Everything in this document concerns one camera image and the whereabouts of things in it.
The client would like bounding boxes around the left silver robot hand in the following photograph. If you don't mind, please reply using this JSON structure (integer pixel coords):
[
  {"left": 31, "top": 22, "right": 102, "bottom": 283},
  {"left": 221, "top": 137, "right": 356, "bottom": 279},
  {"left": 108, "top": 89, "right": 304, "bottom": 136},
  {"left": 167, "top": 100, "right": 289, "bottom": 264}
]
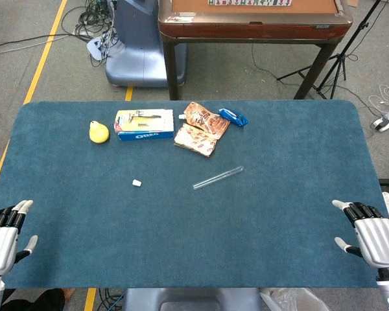
[{"left": 0, "top": 200, "right": 39, "bottom": 276}]

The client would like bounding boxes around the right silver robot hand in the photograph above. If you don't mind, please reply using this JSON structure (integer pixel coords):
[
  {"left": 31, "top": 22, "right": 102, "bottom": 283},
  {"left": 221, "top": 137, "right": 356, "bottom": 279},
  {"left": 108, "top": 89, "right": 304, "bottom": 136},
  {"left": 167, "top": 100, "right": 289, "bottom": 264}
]
[{"left": 331, "top": 200, "right": 389, "bottom": 270}]

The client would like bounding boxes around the clear glass test tube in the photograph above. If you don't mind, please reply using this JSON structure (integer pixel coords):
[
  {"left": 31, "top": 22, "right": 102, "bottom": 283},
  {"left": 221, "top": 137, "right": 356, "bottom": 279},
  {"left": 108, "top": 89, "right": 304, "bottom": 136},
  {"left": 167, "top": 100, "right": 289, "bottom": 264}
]
[{"left": 193, "top": 165, "right": 245, "bottom": 190}]

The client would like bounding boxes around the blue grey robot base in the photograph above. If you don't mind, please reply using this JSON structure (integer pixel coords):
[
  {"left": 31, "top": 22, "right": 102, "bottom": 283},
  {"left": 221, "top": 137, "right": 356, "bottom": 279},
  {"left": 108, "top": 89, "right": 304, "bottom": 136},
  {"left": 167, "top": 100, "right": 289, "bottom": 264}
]
[{"left": 105, "top": 0, "right": 188, "bottom": 88}]

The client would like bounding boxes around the person in black clothes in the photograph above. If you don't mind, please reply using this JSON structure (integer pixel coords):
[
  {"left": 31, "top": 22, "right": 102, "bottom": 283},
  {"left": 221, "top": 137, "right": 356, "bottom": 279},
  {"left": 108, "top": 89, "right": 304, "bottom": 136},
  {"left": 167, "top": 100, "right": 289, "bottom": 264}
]
[{"left": 0, "top": 287, "right": 75, "bottom": 311}]

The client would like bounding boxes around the clear plastic bag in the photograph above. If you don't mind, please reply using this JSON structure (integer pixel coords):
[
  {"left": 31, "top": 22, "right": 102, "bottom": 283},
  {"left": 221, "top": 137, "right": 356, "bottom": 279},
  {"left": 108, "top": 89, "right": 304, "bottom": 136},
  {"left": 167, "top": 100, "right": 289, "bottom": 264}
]
[{"left": 259, "top": 287, "right": 331, "bottom": 311}]

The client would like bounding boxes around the white power strip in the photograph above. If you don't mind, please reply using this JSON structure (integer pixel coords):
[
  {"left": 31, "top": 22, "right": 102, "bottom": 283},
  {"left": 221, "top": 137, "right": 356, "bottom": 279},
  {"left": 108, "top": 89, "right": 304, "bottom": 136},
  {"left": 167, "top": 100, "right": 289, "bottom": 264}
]
[{"left": 371, "top": 109, "right": 389, "bottom": 132}]

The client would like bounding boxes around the yellow pear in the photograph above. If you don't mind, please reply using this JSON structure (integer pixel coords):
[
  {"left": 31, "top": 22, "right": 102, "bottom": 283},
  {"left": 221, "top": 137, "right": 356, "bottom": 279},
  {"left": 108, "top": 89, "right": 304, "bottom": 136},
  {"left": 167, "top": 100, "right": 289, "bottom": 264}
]
[{"left": 89, "top": 120, "right": 110, "bottom": 144}]

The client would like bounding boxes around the blue Oreo box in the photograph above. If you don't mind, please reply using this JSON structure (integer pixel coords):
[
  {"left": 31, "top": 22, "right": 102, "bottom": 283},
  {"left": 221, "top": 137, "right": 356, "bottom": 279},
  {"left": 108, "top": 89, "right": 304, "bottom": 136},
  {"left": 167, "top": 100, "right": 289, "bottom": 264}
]
[{"left": 113, "top": 109, "right": 175, "bottom": 142}]

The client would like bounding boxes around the blue felt table cover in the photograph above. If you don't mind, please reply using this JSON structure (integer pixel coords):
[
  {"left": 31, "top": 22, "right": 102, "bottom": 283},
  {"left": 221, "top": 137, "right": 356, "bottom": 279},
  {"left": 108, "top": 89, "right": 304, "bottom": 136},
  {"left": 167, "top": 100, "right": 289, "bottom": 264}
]
[{"left": 0, "top": 99, "right": 389, "bottom": 289}]

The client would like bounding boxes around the black tripod stand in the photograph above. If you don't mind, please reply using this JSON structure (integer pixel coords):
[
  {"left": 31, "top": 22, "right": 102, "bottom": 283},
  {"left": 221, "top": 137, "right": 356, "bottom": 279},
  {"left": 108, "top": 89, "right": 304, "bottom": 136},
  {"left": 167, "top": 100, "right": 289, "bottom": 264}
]
[{"left": 276, "top": 0, "right": 389, "bottom": 100}]

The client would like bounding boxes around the razor blister pack yellow card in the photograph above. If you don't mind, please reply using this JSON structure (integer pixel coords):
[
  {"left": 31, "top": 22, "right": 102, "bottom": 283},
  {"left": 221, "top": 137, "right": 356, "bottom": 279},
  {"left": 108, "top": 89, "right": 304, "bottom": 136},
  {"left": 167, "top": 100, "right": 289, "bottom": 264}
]
[{"left": 115, "top": 109, "right": 170, "bottom": 132}]

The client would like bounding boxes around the blue snack packet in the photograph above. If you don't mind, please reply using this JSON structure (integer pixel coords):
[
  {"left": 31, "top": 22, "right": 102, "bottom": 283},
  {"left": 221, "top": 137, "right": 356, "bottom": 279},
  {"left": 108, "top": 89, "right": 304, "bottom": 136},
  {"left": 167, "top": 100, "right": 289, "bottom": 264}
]
[{"left": 218, "top": 108, "right": 249, "bottom": 128}]

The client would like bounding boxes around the grey robot torso base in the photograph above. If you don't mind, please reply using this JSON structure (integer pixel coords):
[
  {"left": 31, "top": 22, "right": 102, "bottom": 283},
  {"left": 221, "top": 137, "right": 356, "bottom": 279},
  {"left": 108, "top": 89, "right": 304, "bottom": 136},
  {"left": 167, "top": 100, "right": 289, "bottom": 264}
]
[{"left": 121, "top": 287, "right": 263, "bottom": 311}]

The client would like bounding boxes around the white red snack bag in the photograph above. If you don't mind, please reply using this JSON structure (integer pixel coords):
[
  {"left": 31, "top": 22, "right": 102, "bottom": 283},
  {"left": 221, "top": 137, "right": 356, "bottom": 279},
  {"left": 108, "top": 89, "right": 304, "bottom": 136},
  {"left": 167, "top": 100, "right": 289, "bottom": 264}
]
[{"left": 174, "top": 122, "right": 218, "bottom": 158}]

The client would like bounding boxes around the orange spout pouch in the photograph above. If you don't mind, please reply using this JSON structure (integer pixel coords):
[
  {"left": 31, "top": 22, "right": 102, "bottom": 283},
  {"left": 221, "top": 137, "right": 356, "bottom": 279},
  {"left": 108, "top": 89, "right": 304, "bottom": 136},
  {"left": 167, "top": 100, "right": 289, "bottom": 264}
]
[{"left": 178, "top": 101, "right": 231, "bottom": 140}]

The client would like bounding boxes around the brown mahjong table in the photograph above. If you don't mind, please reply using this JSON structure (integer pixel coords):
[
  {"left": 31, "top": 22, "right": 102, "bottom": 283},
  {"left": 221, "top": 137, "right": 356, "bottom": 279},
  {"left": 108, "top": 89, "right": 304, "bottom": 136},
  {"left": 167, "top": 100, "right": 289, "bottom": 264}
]
[{"left": 158, "top": 0, "right": 354, "bottom": 100}]

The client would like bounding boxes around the face-up mahjong tile row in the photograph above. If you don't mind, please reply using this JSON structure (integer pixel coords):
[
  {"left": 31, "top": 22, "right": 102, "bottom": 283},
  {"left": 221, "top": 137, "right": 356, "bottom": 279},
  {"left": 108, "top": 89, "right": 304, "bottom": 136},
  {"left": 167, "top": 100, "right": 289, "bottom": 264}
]
[{"left": 207, "top": 0, "right": 292, "bottom": 6}]

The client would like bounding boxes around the white cable coil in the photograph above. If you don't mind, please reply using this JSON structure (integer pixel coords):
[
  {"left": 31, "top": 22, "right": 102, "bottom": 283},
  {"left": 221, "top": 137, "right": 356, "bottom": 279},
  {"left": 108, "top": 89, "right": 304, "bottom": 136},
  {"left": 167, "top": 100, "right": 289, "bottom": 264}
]
[{"left": 368, "top": 84, "right": 389, "bottom": 114}]

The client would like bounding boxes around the long black floor cable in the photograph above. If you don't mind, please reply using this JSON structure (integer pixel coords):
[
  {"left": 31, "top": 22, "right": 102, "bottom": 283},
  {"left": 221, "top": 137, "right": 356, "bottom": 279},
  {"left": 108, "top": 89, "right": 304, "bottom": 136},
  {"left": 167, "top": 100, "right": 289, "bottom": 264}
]
[{"left": 0, "top": 32, "right": 75, "bottom": 56}]

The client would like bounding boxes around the tangled black cable bundle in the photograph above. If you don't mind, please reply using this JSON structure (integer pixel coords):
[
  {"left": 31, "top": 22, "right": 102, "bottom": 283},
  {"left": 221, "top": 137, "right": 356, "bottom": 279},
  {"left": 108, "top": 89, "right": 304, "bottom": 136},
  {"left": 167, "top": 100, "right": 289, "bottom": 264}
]
[{"left": 61, "top": 0, "right": 119, "bottom": 67}]

